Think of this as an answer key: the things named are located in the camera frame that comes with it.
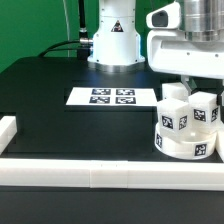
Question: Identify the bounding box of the white marker sheet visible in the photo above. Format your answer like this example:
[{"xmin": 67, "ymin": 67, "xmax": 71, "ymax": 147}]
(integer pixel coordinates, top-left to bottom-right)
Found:
[{"xmin": 66, "ymin": 87, "xmax": 157, "ymax": 107}]

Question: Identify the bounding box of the white front fence wall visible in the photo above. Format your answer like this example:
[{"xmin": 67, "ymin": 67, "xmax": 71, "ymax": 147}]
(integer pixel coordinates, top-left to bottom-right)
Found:
[{"xmin": 0, "ymin": 158, "xmax": 224, "ymax": 191}]

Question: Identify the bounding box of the thin white cable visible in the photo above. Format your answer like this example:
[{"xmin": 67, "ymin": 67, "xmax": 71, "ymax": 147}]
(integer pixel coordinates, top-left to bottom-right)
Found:
[{"xmin": 62, "ymin": 0, "xmax": 72, "ymax": 58}]

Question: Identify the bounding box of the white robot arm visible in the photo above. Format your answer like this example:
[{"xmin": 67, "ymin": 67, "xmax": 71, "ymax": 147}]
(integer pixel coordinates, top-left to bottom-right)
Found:
[{"xmin": 88, "ymin": 0, "xmax": 224, "ymax": 82}]

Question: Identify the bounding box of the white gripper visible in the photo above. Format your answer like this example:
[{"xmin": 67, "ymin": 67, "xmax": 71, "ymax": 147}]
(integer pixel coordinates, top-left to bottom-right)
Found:
[{"xmin": 146, "ymin": 1, "xmax": 224, "ymax": 95}]

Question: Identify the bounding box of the black cable connector block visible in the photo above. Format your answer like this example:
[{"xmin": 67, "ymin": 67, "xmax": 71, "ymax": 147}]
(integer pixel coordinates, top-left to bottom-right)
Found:
[{"xmin": 77, "ymin": 47, "xmax": 90, "ymax": 60}]

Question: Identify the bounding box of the black thick cable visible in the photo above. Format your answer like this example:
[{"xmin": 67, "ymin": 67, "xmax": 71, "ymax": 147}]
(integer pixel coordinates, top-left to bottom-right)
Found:
[{"xmin": 37, "ymin": 0, "xmax": 94, "ymax": 59}]

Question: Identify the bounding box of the white left fence wall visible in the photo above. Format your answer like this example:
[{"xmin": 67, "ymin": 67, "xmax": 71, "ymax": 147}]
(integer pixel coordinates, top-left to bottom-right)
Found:
[{"xmin": 0, "ymin": 116, "xmax": 17, "ymax": 155}]

